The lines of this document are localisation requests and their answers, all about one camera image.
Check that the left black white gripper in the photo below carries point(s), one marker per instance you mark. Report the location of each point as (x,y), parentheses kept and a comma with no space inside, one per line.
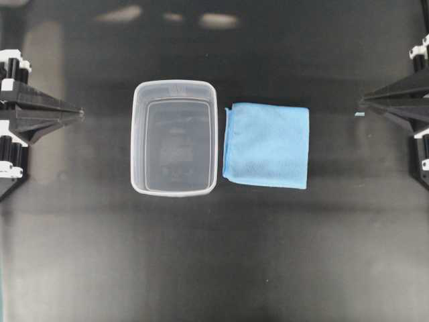
(21,129)

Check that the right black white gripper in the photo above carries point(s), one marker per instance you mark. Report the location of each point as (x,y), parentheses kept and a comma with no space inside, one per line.
(411,113)

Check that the clear plastic container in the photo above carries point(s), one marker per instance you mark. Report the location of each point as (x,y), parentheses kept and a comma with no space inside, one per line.
(174,143)

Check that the blue folded towel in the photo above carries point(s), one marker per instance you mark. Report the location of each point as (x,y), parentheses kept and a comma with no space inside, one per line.
(267,145)

